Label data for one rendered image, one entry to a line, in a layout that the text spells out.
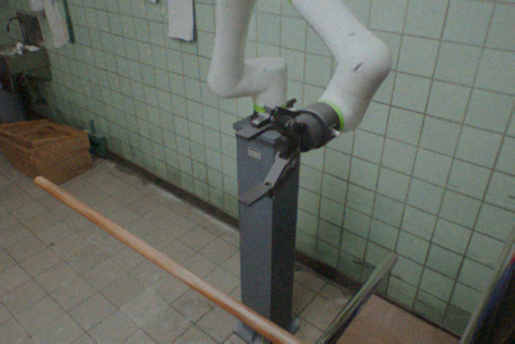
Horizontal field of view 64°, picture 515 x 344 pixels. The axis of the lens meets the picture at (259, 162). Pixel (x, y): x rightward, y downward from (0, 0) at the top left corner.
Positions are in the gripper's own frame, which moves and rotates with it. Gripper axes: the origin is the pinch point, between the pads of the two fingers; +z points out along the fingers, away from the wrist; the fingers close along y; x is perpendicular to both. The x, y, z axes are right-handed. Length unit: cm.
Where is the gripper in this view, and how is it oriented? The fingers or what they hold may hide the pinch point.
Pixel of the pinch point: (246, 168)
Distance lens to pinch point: 74.2
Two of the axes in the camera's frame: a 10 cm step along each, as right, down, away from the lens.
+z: -6.2, 3.9, -6.8
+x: -7.8, -3.1, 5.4
